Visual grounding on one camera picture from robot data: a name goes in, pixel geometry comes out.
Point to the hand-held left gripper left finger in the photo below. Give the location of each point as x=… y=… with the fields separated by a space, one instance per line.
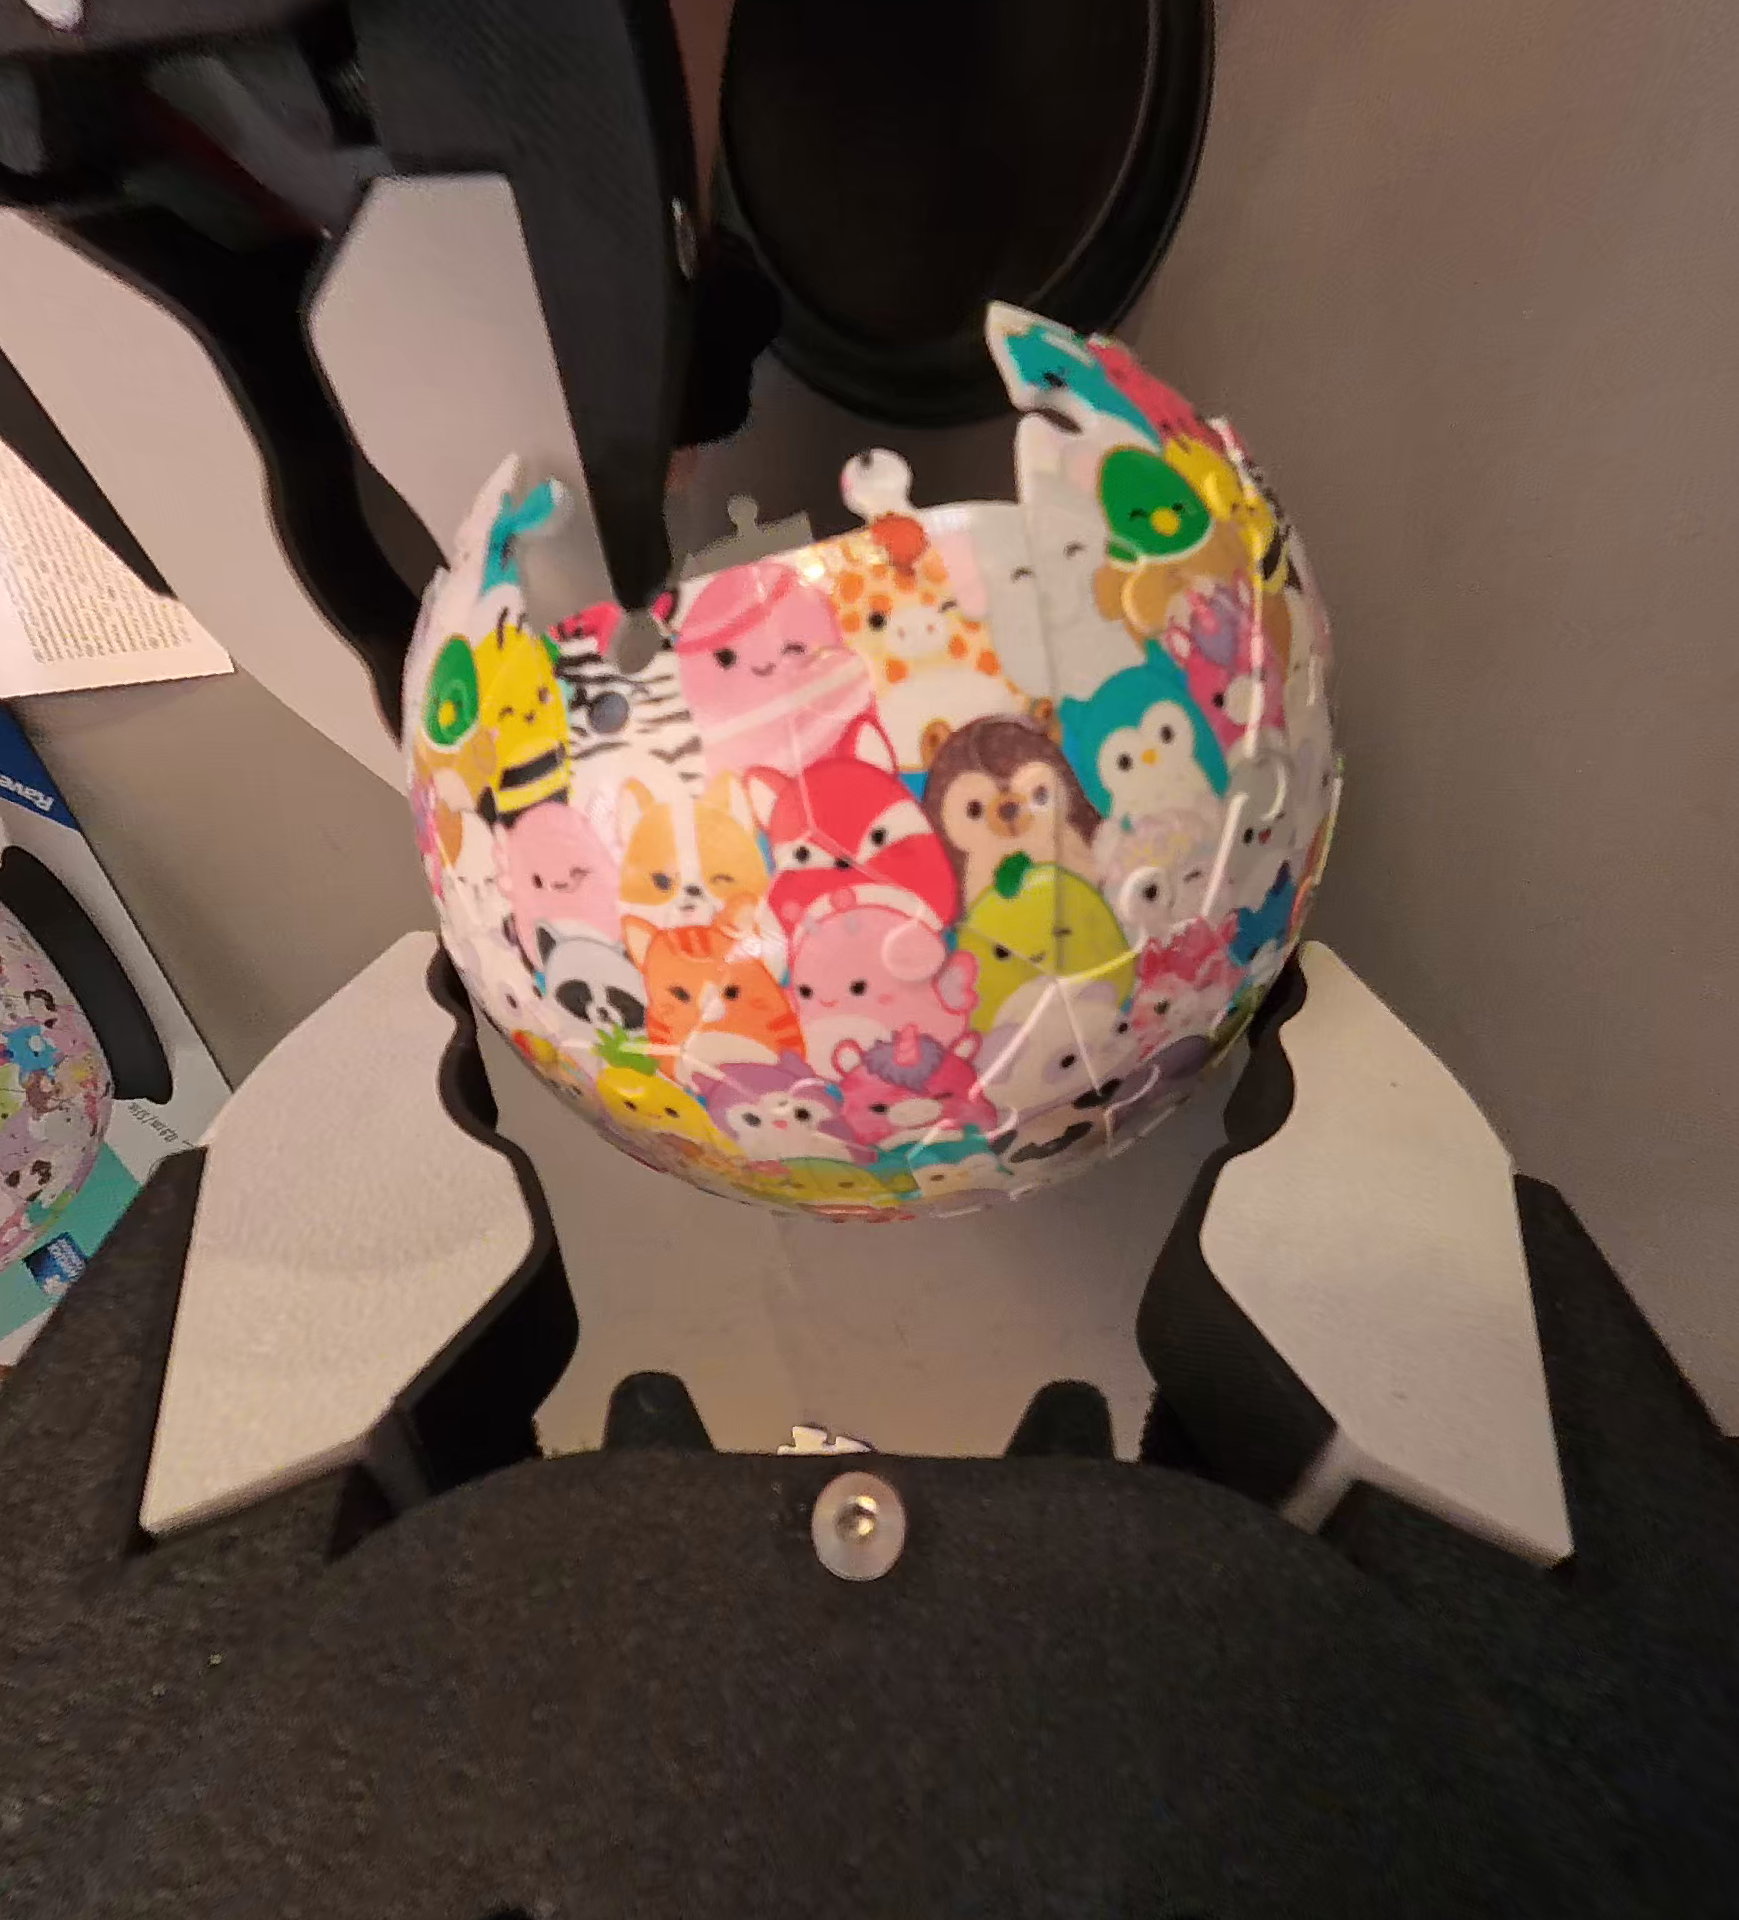
x=346 y=1275

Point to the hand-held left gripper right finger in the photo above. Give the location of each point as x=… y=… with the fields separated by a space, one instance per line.
x=1379 y=1275

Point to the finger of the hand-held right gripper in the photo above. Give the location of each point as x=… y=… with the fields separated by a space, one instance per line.
x=89 y=331
x=434 y=331

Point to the colourful cartoon puzzle ball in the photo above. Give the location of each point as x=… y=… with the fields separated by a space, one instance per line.
x=884 y=824

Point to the black round ball stand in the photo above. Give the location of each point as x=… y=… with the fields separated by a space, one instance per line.
x=960 y=181

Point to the white instruction leaflet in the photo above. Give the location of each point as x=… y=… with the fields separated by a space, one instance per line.
x=44 y=585

